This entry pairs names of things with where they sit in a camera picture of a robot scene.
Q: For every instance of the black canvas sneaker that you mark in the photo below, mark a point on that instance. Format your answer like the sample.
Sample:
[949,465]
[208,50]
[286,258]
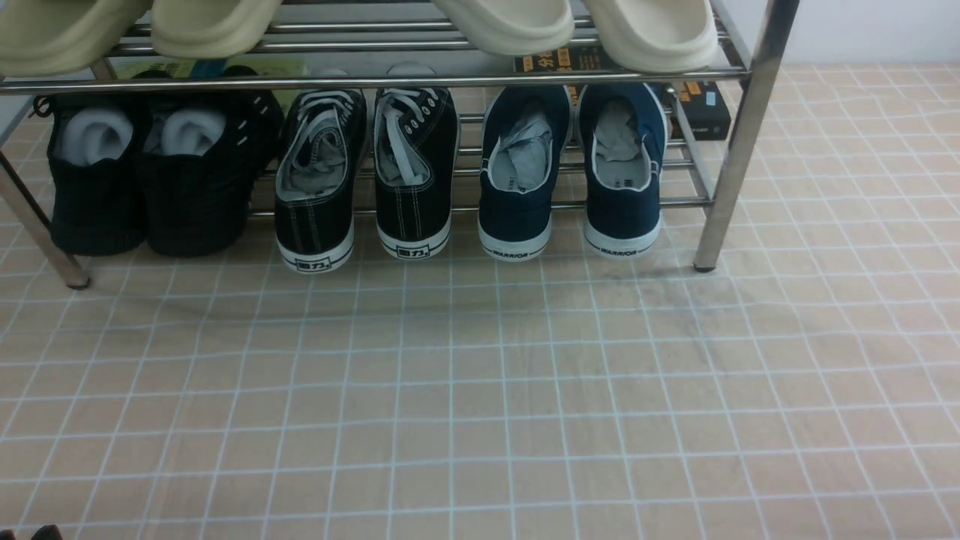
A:
[323,144]
[416,142]

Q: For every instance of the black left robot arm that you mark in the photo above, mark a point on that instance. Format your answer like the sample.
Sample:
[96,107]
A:
[47,532]

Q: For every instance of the navy canvas shoe left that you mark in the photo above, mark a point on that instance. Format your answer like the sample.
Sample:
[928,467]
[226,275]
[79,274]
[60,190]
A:
[524,135]

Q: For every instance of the navy canvas shoe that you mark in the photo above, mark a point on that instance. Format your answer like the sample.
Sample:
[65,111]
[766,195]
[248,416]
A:
[524,135]
[623,133]

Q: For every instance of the navy canvas shoe right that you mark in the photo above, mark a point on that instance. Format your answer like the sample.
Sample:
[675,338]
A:
[623,133]

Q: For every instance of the silver metal shoe rack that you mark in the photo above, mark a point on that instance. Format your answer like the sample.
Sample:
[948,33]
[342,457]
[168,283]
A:
[755,70]

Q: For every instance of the cream slipper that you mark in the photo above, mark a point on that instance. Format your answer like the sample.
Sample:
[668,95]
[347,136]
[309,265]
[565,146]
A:
[656,36]
[511,28]

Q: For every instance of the black orange box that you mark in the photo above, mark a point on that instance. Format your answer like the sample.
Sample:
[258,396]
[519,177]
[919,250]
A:
[704,105]

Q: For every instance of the cream slipper far right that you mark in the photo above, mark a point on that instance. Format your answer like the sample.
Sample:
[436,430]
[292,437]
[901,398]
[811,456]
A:
[656,36]

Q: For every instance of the black mesh sneaker right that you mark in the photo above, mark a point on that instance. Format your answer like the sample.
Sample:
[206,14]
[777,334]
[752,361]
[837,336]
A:
[197,167]

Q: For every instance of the black mesh sneaker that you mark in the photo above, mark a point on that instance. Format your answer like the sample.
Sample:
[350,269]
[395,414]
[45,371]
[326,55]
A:
[197,167]
[99,209]

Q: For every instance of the beige slipper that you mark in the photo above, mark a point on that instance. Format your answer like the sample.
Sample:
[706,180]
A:
[209,29]
[48,38]

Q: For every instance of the black mesh sneaker left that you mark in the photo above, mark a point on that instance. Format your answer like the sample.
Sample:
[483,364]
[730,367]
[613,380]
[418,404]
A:
[99,209]

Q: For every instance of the beige slipper far left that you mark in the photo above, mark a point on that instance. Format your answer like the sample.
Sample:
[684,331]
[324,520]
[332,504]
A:
[48,38]

